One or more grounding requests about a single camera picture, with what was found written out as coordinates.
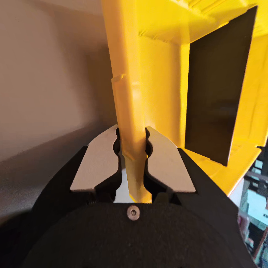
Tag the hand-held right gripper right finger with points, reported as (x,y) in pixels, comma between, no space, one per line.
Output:
(167,165)

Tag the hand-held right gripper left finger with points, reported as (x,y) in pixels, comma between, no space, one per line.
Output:
(98,163)

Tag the yellow storage bin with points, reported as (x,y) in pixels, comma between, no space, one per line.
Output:
(159,83)

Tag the black bin divider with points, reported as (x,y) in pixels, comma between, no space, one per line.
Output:
(217,94)

